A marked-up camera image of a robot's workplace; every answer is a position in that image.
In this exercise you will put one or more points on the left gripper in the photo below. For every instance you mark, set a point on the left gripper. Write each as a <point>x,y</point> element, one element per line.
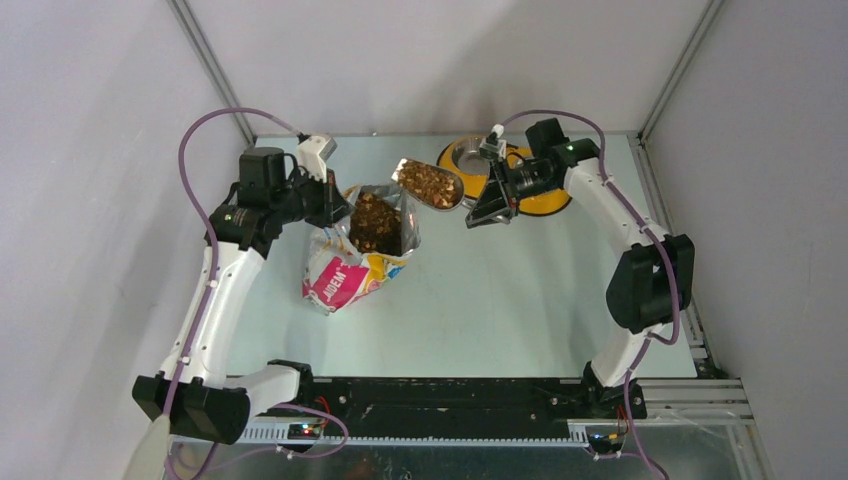
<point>333,207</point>

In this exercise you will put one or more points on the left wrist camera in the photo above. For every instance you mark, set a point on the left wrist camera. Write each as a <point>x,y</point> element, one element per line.
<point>312,153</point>

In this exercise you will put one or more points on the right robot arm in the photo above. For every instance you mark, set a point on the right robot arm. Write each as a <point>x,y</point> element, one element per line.
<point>652,281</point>

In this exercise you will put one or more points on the pet food bag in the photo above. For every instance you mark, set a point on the pet food bag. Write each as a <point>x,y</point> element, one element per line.
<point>358,255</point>

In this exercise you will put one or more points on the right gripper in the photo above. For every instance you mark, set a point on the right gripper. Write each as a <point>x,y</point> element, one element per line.
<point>499,201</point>

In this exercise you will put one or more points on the yellow double pet bowl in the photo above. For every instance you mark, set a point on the yellow double pet bowl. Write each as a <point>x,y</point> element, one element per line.
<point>537,196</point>

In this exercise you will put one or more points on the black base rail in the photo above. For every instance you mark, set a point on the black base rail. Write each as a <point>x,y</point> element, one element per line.
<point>382,408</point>

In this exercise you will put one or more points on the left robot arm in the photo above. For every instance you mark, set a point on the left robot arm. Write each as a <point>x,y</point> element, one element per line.
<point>192,388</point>

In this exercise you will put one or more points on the metal food scoop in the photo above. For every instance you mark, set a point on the metal food scoop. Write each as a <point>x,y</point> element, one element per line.
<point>432,186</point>

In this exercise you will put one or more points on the pet food kibble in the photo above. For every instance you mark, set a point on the pet food kibble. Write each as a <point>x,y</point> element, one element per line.
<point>375,226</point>

